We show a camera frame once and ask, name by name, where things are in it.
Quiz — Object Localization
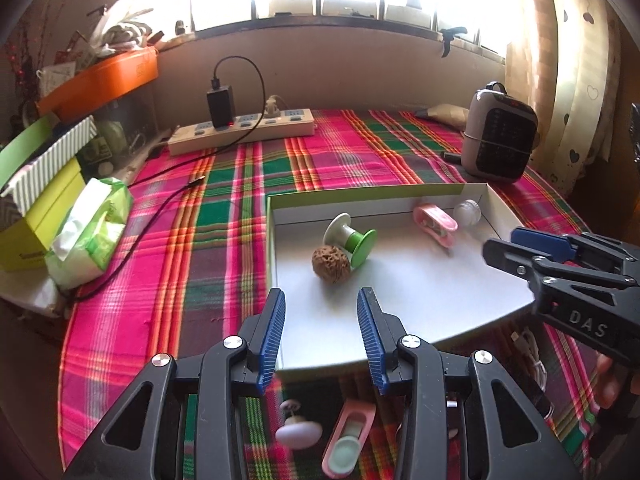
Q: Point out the beige cone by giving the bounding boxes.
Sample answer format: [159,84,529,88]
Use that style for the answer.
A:
[414,103,471,128]

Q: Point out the clear round ball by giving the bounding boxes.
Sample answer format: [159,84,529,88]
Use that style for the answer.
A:
[452,199,482,228]

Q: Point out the red berry branches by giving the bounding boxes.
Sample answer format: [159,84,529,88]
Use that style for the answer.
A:
[5,5,56,106]

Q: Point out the beige power strip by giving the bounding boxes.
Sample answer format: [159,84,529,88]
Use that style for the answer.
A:
[167,107,316,157]

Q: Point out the black bicycle light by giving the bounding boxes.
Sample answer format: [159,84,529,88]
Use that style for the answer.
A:
[520,370,556,423]

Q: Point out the white round knob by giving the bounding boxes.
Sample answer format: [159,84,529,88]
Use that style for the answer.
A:
[275,399,323,448]

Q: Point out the white cable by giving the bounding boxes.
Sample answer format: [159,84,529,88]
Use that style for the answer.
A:
[510,327,548,391]

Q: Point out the white plastic bags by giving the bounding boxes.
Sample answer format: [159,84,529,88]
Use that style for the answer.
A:
[85,0,166,58]

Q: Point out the grey chevron patterned box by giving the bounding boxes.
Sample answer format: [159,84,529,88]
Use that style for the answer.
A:
[0,195,26,233]

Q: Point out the plaid tablecloth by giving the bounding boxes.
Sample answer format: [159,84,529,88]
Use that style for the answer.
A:
[59,107,601,480]

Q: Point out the brown walnut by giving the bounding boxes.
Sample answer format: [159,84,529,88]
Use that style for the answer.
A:
[311,245,348,286]

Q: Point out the pale green jar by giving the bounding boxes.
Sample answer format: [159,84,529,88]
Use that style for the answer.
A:
[97,120,128,153]

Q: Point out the black charging cable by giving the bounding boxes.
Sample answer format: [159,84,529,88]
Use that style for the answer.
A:
[60,56,266,303]

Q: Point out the grey space heater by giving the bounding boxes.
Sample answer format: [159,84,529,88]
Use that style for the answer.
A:
[461,81,539,182]

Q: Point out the yellow-green box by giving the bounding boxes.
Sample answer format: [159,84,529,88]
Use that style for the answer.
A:
[0,157,88,273]

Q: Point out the pink clip with green lens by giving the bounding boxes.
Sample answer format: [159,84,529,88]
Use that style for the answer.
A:
[321,400,377,478]

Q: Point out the orange tray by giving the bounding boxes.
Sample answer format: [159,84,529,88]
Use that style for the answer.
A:
[35,46,160,117]

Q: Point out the green tissue packet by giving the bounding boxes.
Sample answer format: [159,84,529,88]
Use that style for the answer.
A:
[44,176,135,291]

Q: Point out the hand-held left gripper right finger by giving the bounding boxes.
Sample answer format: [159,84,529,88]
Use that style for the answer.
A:
[356,287,581,480]

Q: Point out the black charger adapter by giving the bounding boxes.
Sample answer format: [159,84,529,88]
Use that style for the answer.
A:
[206,86,237,129]

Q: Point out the person's right hand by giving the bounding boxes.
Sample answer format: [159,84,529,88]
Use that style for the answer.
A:
[596,352,622,409]

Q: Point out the green and white spool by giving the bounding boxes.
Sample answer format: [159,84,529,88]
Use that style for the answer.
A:
[322,212,377,269]

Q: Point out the white shelf board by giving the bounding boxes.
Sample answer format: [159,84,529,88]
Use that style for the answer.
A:
[0,270,68,318]

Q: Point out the green cardboard box tray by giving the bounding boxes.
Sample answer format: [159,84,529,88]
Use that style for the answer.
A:
[265,182,596,386]

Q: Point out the heart print curtain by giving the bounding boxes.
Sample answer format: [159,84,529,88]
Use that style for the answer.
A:
[505,0,621,196]

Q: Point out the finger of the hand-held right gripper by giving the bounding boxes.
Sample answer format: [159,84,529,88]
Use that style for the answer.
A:
[482,239,640,311]
[511,227,640,281]

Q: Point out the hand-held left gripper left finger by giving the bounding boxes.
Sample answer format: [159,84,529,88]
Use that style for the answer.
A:
[62,287,287,480]

